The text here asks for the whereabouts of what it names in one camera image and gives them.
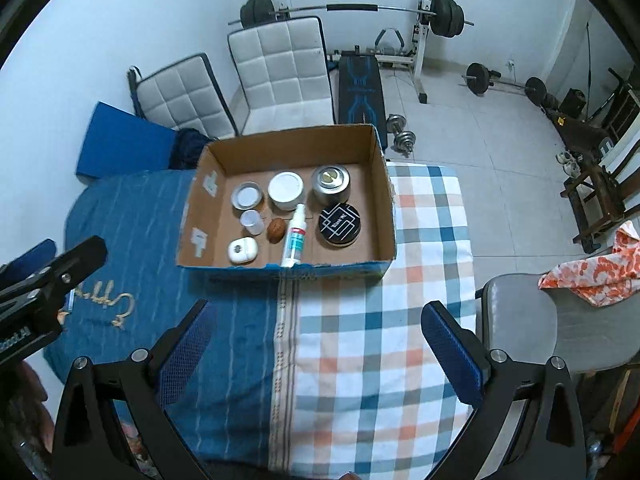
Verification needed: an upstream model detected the cardboard milk box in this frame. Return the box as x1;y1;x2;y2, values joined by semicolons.
176;124;396;278

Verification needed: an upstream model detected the blue plaid tablecloth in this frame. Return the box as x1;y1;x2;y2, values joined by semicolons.
44;162;475;479

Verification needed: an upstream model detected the grey chair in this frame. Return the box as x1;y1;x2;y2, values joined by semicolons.
476;273;640;375

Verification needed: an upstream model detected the white weight rack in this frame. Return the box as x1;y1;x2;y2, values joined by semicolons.
371;0;432;104

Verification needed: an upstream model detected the white quilted chair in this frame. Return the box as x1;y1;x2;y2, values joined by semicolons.
127;52;240;140
228;16;335;136

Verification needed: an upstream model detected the dark wooden stool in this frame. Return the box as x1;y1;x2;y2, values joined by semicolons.
560;164;627;255

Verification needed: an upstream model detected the small silver round tin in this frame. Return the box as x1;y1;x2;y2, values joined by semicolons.
231;181;264;211

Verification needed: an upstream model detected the orange white patterned cloth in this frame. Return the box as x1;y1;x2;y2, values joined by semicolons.
538;220;640;308

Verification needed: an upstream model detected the chrome dumbbell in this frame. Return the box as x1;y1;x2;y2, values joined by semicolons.
386;114;416;157

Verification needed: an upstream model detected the blue foam cushion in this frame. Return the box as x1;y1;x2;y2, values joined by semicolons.
75;102;177;179

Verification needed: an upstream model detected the white quilted chair right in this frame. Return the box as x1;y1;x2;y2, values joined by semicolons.
228;16;335;136

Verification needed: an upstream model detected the silver metal tin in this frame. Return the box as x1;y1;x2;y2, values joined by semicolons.
311;165;352;206

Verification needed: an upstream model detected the white quilted chair left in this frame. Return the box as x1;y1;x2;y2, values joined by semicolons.
127;52;240;140

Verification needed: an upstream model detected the white spray bottle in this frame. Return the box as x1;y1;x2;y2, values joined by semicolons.
281;204;307;268

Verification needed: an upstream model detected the white lidded round tin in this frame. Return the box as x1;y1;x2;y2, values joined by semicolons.
267;171;304;211

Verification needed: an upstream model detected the barbell on rack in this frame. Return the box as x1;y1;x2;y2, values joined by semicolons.
229;0;474;38

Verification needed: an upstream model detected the black round patterned tin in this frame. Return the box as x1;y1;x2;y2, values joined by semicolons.
318;203;361;247

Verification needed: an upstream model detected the floor barbell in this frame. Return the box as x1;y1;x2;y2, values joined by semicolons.
462;63;548;106

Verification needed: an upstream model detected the white rounded case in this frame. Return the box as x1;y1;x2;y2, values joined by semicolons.
227;236;259;266

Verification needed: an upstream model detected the black weight bench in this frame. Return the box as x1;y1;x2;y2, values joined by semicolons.
326;53;388;151

